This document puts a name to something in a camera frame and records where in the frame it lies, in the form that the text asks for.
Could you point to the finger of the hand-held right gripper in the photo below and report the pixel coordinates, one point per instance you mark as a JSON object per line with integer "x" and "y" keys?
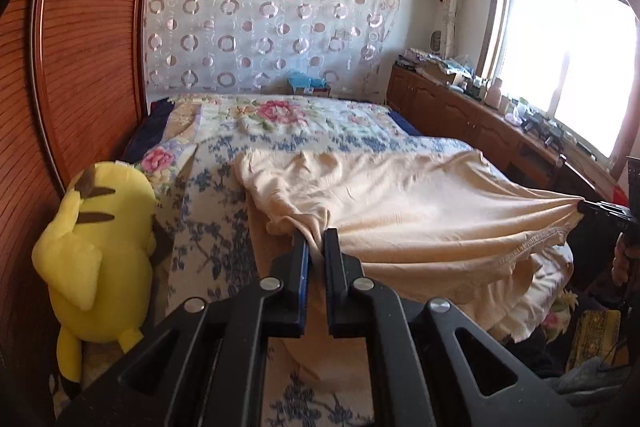
{"x": 605, "y": 212}

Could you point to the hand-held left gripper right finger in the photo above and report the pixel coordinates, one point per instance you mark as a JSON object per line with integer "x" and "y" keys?
{"x": 330, "y": 267}

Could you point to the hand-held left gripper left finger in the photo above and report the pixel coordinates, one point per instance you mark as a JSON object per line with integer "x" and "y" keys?
{"x": 304, "y": 267}

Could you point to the cream printed t-shirt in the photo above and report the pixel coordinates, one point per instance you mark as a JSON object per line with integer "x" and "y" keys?
{"x": 410, "y": 217}

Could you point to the person's right hand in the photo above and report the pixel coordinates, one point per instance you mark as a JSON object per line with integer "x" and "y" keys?
{"x": 627, "y": 264}

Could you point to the blue floral bedsheet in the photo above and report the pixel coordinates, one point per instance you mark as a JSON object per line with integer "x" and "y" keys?
{"x": 210, "y": 217}

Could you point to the yellow patterned cloth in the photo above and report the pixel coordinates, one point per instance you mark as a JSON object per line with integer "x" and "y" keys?
{"x": 595, "y": 337}

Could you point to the floral quilt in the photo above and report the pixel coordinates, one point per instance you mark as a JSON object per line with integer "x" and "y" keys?
{"x": 280, "y": 117}

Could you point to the wooden framed window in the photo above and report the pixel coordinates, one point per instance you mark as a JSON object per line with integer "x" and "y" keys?
{"x": 560, "y": 47}

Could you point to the white bottle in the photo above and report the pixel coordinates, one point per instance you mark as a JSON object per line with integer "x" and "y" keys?
{"x": 494, "y": 92}

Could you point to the grey cloth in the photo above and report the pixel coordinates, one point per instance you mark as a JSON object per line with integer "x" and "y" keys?
{"x": 590, "y": 382}

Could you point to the long wooden cabinet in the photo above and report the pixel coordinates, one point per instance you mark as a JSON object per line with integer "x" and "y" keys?
{"x": 450, "y": 112}

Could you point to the blue plastic bag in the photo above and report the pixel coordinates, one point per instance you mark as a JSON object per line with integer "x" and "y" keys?
{"x": 305, "y": 79}

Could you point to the yellow plush toy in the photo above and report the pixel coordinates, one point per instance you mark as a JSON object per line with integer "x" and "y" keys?
{"x": 100, "y": 247}

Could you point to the dark blue blanket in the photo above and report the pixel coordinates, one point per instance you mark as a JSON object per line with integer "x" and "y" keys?
{"x": 150, "y": 127}

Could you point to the cardboard box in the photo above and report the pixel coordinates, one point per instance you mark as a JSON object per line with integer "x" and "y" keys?
{"x": 440, "y": 73}

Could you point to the small round fan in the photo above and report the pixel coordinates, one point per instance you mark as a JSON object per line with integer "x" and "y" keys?
{"x": 437, "y": 42}

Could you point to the sheer circle-patterned curtain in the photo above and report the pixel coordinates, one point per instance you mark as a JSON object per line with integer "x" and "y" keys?
{"x": 260, "y": 7}

